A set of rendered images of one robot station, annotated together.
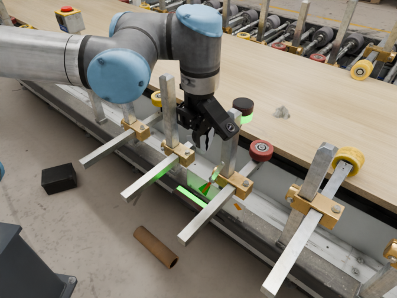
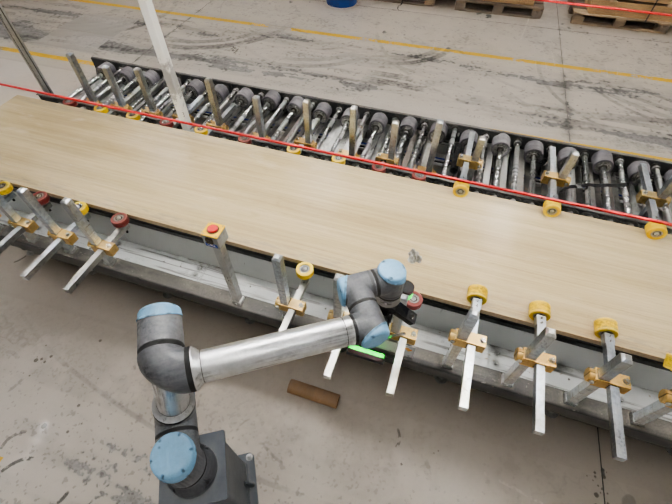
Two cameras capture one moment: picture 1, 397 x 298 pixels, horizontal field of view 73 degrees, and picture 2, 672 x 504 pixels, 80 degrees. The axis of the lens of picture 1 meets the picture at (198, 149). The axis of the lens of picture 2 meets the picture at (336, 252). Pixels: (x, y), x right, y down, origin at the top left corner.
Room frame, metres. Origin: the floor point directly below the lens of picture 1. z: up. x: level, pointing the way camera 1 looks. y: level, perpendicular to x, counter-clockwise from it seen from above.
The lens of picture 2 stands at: (-0.04, 0.43, 2.37)
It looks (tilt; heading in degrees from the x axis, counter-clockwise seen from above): 52 degrees down; 338
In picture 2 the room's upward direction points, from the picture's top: straight up
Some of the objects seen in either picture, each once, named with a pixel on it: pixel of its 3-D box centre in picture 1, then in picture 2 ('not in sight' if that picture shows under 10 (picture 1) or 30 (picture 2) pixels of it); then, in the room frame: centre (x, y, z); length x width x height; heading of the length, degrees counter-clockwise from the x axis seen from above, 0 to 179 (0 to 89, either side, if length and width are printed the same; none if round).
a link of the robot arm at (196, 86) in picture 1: (199, 78); (387, 294); (0.56, 0.00, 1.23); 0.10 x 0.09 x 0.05; 140
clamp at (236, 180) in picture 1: (231, 180); (400, 332); (0.58, -0.11, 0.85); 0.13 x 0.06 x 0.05; 50
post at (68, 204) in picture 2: (16, 40); (91, 235); (1.56, 1.05, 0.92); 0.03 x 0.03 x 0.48; 50
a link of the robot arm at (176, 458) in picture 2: not in sight; (178, 457); (0.46, 0.84, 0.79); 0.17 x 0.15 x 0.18; 176
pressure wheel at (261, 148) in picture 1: (259, 157); (411, 304); (0.67, -0.22, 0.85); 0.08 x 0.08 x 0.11
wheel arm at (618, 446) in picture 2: not in sight; (612, 386); (0.06, -0.68, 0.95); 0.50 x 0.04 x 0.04; 140
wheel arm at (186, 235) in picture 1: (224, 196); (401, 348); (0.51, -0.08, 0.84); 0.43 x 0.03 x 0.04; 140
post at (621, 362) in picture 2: not in sight; (591, 384); (0.10, -0.67, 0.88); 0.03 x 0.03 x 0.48; 50
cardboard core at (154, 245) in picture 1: (155, 246); (313, 393); (0.74, 0.25, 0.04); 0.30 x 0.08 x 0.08; 50
